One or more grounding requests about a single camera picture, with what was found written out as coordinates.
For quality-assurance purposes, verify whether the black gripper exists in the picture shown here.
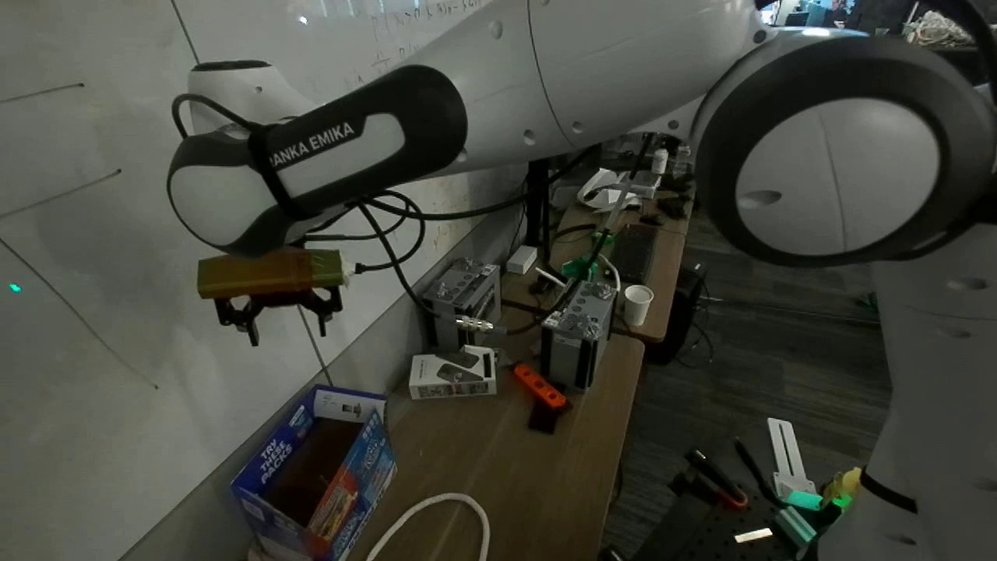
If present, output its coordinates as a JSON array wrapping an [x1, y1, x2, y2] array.
[[211, 284, 346, 348]]

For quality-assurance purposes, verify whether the thick white rope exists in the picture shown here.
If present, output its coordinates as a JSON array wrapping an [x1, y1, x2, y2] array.
[[366, 488, 491, 561]]

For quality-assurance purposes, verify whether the small white open box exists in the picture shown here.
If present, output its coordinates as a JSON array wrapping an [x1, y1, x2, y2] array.
[[405, 344, 503, 401]]

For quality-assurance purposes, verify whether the blue cardboard box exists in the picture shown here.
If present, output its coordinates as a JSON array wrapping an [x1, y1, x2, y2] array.
[[227, 384, 402, 561]]

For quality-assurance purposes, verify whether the grey box with label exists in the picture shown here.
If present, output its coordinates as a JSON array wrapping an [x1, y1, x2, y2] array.
[[418, 258, 506, 356]]

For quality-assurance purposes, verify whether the large grey metal box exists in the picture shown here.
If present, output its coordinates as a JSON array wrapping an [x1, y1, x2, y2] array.
[[537, 278, 621, 393]]

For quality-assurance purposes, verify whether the orange block with holes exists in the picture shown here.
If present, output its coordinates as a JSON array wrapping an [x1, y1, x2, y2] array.
[[512, 358, 573, 413]]

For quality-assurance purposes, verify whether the black flat block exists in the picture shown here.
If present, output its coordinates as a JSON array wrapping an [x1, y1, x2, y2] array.
[[528, 398, 571, 437]]

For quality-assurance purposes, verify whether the green bottle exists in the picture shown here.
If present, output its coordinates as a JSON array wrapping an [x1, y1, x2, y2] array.
[[561, 229, 621, 280]]

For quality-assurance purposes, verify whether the white paper cup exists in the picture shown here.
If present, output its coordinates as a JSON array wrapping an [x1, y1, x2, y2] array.
[[621, 280, 658, 329]]

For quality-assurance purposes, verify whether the black computer tower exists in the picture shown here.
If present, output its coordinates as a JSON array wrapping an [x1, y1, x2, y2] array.
[[648, 262, 709, 368]]

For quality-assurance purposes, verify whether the white plastic stand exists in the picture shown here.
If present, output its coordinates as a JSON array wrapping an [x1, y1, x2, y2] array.
[[763, 413, 823, 499]]

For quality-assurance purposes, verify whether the teal plastic clamp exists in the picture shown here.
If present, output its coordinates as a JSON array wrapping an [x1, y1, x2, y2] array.
[[774, 483, 836, 547]]

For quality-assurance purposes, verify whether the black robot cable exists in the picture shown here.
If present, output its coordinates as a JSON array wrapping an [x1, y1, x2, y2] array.
[[167, 90, 648, 316]]

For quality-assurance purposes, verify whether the black clamp orange handle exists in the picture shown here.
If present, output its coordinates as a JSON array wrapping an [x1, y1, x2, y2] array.
[[678, 446, 754, 513]]

